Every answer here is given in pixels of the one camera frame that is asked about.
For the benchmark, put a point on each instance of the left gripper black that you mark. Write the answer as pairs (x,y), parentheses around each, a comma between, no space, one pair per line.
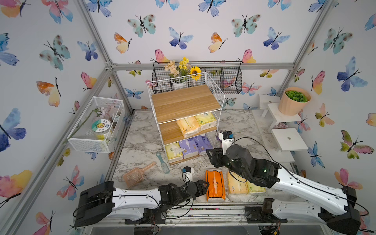
(199,188)

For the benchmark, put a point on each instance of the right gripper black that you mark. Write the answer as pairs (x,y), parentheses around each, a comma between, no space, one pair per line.
(218,156)

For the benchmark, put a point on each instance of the bright orange tissue pack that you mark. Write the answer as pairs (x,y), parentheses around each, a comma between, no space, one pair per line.
(216,190)

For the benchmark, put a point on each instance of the orange-yellow tissue pack top shelf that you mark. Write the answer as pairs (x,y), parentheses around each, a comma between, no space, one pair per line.
(236,184)

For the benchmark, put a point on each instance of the yellow-green tissue pack top shelf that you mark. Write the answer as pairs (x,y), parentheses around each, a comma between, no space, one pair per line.
(252,188)

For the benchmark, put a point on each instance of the pale orange tissue pack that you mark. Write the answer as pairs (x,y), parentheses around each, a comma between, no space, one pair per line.
(188,126)

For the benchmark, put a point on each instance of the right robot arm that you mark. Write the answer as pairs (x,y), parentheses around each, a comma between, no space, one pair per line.
(336,206)

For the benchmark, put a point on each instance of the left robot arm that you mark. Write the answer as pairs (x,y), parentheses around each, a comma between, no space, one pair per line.
(104,199)

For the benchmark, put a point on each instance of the purple tissue pack right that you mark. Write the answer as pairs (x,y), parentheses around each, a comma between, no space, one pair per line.
(203,143)

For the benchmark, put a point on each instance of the purple tissue pack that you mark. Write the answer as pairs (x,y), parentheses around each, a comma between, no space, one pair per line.
(203,143)
(189,147)

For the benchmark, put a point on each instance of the purple tissue pack left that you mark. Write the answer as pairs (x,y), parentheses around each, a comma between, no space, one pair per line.
(189,147)

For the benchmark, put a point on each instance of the green-white tissue pack middle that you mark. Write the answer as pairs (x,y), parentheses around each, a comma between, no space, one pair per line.
(206,120)

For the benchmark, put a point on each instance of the yellow tissue pack bottom shelf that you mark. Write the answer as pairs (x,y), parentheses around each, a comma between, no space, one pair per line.
(174,152)

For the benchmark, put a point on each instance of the teal small brush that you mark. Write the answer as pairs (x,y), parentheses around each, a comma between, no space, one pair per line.
(164,165)

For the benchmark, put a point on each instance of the white stepped stand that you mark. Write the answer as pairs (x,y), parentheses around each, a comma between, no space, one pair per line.
(279,139)

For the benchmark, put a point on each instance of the pink plastic scoop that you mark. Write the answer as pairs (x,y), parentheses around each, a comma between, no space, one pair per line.
(136,175)

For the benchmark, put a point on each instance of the artificial flower bouquet in pot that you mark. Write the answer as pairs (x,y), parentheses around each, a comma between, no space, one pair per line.
(182,70)

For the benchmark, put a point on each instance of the pink pot with green plant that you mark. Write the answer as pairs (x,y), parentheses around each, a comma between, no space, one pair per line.
(293,100)

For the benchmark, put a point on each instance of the round green-lidded jar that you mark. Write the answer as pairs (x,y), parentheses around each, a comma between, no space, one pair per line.
(102,129)

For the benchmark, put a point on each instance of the artificial pink rose stem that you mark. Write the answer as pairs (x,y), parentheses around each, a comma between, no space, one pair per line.
(111,114)

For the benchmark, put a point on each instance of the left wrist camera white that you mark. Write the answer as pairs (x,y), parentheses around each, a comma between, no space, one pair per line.
(187,174)

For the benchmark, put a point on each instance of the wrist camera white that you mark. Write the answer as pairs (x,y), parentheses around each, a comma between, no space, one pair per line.
(227,142)
(187,174)

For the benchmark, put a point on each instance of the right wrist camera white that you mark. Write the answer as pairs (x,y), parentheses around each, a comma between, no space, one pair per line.
(227,142)

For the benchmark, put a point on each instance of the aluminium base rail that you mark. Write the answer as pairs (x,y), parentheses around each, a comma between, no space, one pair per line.
(200,215)

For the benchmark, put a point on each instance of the white wire three-tier shelf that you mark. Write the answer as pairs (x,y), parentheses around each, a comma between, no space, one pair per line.
(194,97)

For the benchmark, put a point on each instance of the black wire wall basket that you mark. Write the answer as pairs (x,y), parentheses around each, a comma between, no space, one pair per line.
(227,76)

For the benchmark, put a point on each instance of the white wire wall basket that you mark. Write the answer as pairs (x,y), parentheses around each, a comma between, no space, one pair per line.
(88,142)

